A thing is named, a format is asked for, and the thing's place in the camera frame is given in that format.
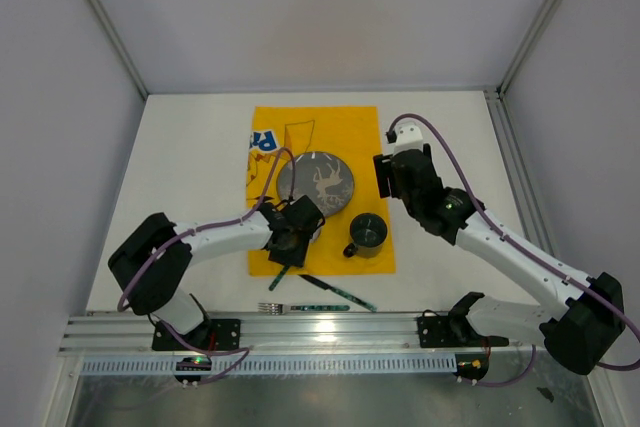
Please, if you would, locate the spoon with green handle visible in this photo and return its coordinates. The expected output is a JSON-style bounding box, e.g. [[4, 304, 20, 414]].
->
[[268, 234, 318, 292]]

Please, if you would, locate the grey reindeer plate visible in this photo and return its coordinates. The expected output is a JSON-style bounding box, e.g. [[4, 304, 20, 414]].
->
[[276, 151, 355, 217]]

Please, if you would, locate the knife with green handle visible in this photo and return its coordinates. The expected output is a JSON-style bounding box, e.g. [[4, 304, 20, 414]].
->
[[299, 274, 378, 312]]

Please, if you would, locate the dark green mug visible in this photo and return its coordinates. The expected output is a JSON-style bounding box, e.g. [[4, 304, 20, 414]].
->
[[343, 213, 388, 259]]

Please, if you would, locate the yellow Pikachu cloth placemat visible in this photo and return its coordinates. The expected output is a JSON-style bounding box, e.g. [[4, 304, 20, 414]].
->
[[246, 106, 396, 276]]

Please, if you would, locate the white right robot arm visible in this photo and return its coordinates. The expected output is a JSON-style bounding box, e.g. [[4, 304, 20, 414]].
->
[[373, 114, 626, 375]]

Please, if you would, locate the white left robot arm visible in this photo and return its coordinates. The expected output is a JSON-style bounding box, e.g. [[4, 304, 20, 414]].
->
[[107, 196, 325, 349]]

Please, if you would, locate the left controller board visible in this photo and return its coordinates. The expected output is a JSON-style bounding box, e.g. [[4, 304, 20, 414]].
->
[[174, 356, 212, 384]]

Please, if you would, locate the controller board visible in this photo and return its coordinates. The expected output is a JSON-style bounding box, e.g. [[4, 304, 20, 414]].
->
[[174, 356, 212, 384], [454, 353, 489, 383]]

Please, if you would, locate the right controller board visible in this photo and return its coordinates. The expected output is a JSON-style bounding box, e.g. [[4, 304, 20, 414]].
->
[[454, 353, 489, 383]]

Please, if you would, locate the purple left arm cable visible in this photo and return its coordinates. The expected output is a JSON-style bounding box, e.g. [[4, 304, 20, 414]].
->
[[116, 146, 297, 389]]

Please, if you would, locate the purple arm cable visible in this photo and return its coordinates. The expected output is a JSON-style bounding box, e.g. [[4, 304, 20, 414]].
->
[[385, 113, 640, 388], [116, 146, 297, 389]]

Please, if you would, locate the fork with green handle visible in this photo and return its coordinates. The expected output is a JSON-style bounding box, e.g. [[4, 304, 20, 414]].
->
[[257, 303, 350, 315]]

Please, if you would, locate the aluminium side rail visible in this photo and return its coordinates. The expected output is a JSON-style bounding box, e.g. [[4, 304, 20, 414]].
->
[[484, 89, 555, 255]]

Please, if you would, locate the aluminium mounting rail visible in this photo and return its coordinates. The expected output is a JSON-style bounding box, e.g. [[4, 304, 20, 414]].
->
[[57, 309, 606, 358]]

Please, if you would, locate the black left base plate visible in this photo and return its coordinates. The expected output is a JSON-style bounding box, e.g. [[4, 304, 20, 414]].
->
[[151, 318, 242, 353]]

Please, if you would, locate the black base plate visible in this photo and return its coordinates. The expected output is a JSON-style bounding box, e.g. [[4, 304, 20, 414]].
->
[[151, 318, 242, 353], [416, 310, 510, 348]]

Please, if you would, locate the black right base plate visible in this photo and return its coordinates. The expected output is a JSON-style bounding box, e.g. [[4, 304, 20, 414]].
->
[[416, 310, 510, 348]]

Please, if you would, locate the slotted cable duct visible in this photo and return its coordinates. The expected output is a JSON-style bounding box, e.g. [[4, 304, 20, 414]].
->
[[80, 352, 455, 376]]

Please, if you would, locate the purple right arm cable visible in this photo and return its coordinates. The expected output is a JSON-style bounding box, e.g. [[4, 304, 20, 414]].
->
[[385, 113, 640, 388]]

